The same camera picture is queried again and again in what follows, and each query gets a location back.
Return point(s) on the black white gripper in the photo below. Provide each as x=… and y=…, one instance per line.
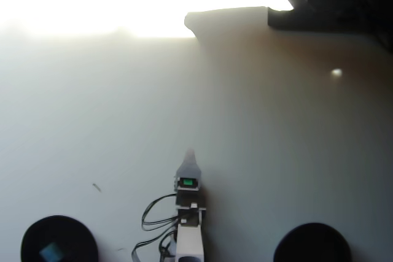
x=188, y=193

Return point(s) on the blue cube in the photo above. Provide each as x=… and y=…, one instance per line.
x=51, y=252

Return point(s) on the white Koch robot arm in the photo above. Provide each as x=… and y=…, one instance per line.
x=189, y=237

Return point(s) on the black round bowl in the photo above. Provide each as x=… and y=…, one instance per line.
x=76, y=240
x=311, y=243

